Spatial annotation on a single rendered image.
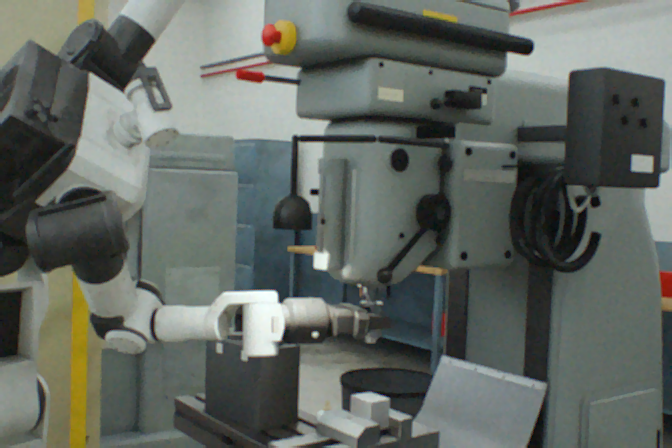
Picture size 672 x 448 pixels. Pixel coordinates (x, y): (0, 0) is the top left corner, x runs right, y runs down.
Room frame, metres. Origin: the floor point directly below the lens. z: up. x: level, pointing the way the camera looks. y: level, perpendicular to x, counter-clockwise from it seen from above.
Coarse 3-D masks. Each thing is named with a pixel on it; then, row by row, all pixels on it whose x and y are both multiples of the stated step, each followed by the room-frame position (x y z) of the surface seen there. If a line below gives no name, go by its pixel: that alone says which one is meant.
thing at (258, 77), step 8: (240, 72) 1.47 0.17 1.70; (248, 72) 1.48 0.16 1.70; (256, 72) 1.49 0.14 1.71; (240, 80) 1.48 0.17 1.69; (248, 80) 1.48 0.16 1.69; (256, 80) 1.49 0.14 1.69; (264, 80) 1.50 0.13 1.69; (272, 80) 1.51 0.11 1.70; (280, 80) 1.52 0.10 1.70; (288, 80) 1.53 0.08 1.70; (296, 80) 1.55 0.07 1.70
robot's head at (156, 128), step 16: (128, 96) 1.41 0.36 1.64; (144, 96) 1.39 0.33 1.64; (128, 112) 1.42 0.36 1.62; (144, 112) 1.37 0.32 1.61; (160, 112) 1.37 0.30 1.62; (128, 128) 1.40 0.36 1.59; (144, 128) 1.37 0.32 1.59; (160, 128) 1.36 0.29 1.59; (176, 128) 1.38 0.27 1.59; (144, 144) 1.38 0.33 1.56; (160, 144) 1.41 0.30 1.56
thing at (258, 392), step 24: (240, 336) 1.85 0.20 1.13; (216, 360) 1.87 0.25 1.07; (240, 360) 1.79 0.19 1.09; (264, 360) 1.75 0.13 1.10; (288, 360) 1.79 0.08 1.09; (216, 384) 1.86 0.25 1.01; (240, 384) 1.79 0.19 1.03; (264, 384) 1.75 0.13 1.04; (288, 384) 1.80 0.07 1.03; (216, 408) 1.86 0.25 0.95; (240, 408) 1.79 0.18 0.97; (264, 408) 1.75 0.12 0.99; (288, 408) 1.80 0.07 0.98
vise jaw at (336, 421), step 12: (324, 420) 1.53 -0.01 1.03; (336, 420) 1.51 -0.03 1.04; (348, 420) 1.49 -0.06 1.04; (360, 420) 1.49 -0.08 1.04; (324, 432) 1.52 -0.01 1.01; (336, 432) 1.49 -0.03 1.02; (348, 432) 1.46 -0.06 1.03; (360, 432) 1.45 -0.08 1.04; (372, 432) 1.46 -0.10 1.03; (348, 444) 1.46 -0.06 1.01; (360, 444) 1.45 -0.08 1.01; (372, 444) 1.46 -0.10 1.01
